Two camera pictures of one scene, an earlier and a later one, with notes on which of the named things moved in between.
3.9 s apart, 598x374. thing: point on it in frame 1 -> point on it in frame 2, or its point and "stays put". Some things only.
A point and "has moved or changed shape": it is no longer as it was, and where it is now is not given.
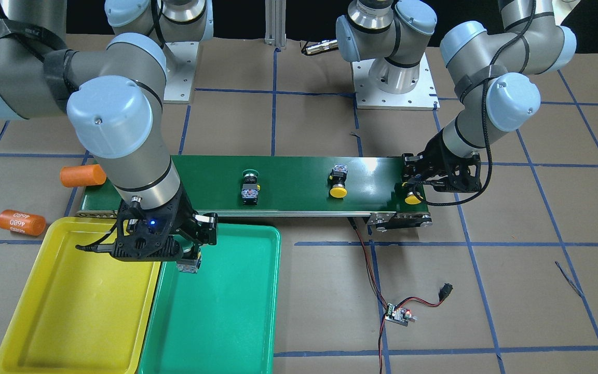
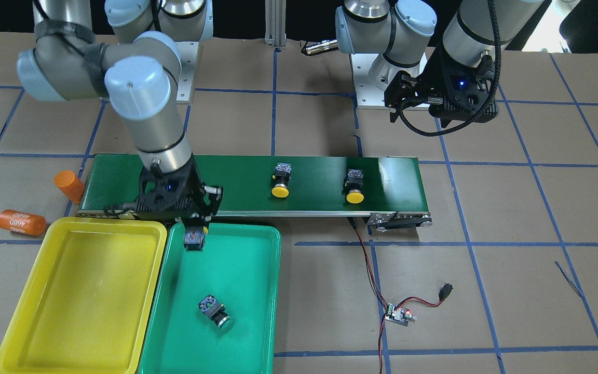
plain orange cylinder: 81,175 -> 70,184
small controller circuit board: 399,315 stays put
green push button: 189,265 -> 216,311
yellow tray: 79,311 stays put
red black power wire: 429,304 stays put
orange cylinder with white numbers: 18,222 stays put
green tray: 222,319 stays put
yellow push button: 338,177 -> 282,177
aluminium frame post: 275,23 stays put
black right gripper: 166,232 -> 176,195
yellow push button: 411,199 -> 354,184
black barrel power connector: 444,292 stays put
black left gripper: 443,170 -> 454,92
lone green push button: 250,188 has moved or changed shape
